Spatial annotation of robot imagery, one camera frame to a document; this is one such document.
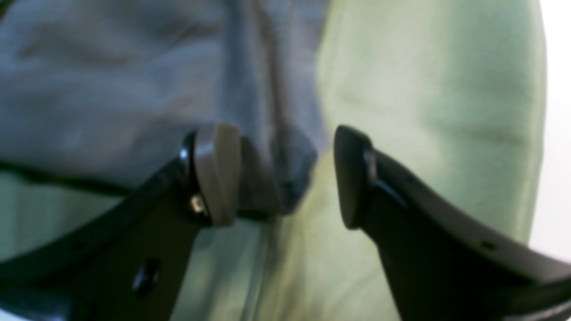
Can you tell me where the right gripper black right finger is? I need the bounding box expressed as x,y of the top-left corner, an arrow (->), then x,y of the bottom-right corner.
334,125 -> 571,321

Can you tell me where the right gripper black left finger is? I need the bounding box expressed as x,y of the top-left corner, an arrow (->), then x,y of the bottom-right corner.
1,124 -> 241,321

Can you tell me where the grey t-shirt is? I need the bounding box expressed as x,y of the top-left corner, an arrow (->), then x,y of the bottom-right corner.
0,0 -> 330,214

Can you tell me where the green table cloth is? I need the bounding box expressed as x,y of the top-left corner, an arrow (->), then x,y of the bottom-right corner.
1,0 -> 546,321

